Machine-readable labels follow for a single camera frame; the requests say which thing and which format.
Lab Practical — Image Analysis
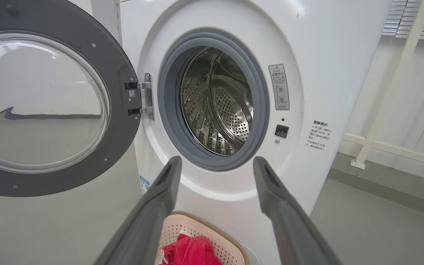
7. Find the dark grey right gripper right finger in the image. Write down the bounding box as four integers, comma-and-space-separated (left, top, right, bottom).
252, 156, 342, 265

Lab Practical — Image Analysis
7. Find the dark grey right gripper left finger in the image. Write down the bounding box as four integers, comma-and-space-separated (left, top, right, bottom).
93, 156, 182, 265

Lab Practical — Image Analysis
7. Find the red garment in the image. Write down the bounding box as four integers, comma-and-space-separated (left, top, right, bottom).
159, 234, 223, 265

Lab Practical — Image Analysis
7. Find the cream perforated laundry basket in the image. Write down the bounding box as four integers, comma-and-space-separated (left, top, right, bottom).
155, 211, 250, 265

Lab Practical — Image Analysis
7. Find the silver metal door hinge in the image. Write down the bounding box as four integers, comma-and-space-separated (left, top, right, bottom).
138, 73, 155, 121

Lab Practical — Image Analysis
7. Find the stainless steel washing machine drum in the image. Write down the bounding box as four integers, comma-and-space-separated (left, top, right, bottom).
180, 47, 254, 157

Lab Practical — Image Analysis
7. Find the white front-load washing machine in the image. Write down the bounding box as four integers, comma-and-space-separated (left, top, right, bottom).
118, 0, 393, 265

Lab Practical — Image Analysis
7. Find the blue energy label sticker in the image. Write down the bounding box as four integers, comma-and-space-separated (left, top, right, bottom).
139, 176, 151, 195

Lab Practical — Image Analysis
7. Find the round white filter cover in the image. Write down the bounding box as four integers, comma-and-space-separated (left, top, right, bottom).
238, 241, 261, 265

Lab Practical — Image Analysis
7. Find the grey warning label sticker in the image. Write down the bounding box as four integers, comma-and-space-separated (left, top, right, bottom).
268, 64, 290, 110

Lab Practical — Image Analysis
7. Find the cream metal rack frame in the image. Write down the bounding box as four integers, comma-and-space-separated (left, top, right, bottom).
343, 0, 424, 170

